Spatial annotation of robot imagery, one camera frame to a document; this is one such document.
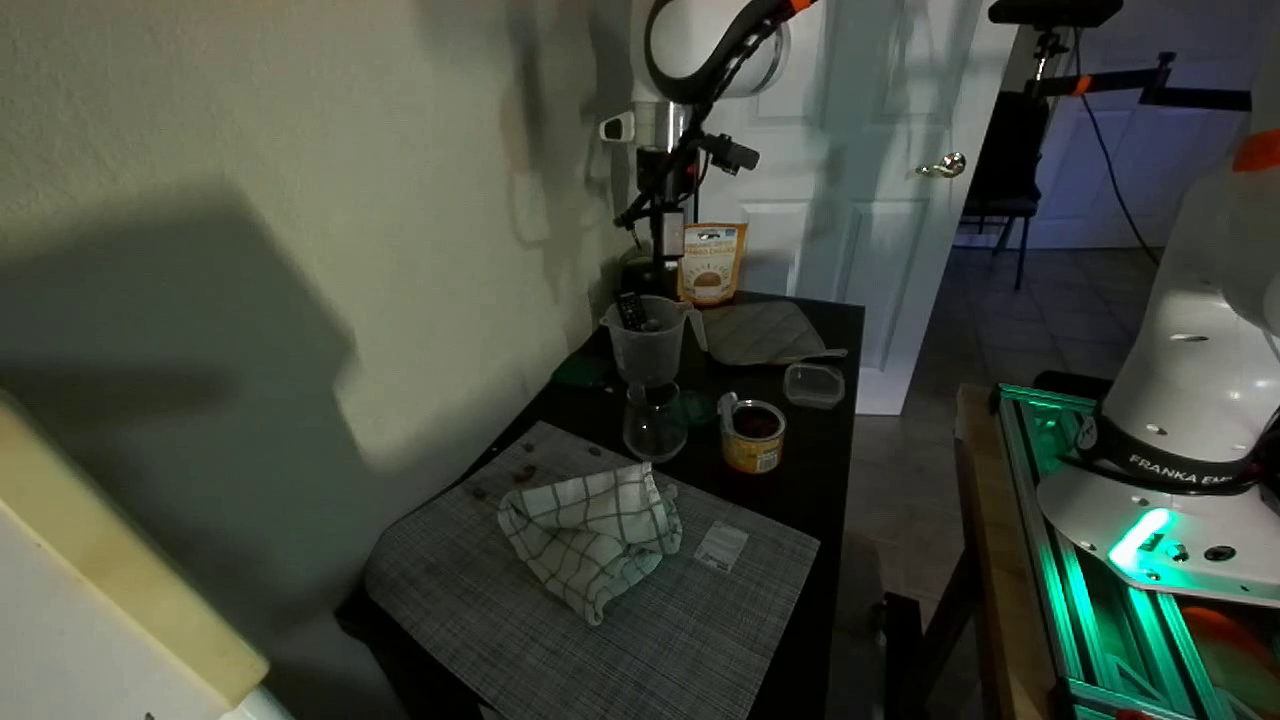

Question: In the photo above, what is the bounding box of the black side table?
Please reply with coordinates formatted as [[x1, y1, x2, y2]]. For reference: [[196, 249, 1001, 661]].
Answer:
[[334, 285, 874, 720]]

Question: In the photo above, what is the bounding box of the dark round jar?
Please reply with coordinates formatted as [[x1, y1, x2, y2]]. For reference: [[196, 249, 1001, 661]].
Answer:
[[612, 252, 680, 308]]

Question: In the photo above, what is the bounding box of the aluminium frame rail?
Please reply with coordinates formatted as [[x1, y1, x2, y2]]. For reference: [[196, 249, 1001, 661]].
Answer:
[[995, 380, 1280, 720]]

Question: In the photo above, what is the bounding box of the grey woven placemat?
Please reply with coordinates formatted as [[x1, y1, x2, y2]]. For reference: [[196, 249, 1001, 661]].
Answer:
[[361, 420, 823, 720]]

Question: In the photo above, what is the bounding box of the clear drinking glass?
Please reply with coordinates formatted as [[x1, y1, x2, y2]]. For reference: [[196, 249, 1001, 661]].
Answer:
[[622, 375, 691, 468]]

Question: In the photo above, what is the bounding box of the checkered kitchen cloth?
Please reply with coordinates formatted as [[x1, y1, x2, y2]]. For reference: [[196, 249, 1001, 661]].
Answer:
[[493, 459, 690, 634]]

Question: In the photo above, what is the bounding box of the black camera boom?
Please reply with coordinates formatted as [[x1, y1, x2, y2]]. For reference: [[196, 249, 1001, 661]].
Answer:
[[987, 0, 1280, 121]]

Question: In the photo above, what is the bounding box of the white panel door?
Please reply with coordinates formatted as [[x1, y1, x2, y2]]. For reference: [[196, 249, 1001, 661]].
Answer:
[[735, 0, 1022, 420]]

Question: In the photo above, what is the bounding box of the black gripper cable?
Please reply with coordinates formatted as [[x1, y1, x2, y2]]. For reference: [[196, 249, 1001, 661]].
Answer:
[[644, 0, 794, 109]]

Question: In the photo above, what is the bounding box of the thin black hanging cable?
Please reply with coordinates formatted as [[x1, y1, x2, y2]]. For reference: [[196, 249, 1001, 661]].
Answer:
[[1073, 90, 1162, 261]]

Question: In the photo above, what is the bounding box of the wooden bench board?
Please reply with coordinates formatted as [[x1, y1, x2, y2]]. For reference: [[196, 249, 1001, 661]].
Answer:
[[954, 380, 1065, 720]]

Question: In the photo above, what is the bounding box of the metal door handle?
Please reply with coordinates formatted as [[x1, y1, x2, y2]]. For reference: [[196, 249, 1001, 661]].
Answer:
[[914, 148, 971, 183]]

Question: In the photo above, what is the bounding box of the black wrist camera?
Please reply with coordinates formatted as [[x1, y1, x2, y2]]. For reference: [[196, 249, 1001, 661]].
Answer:
[[691, 129, 764, 177]]

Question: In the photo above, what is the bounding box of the translucent plastic measuring cup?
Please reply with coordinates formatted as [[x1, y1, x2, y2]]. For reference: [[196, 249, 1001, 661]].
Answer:
[[604, 291, 697, 392]]

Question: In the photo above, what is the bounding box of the small clear packet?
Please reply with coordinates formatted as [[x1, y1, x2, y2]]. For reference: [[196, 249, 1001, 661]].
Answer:
[[691, 520, 753, 578]]

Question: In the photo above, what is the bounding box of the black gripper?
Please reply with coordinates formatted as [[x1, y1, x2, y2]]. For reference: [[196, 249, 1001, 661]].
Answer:
[[633, 137, 710, 265]]

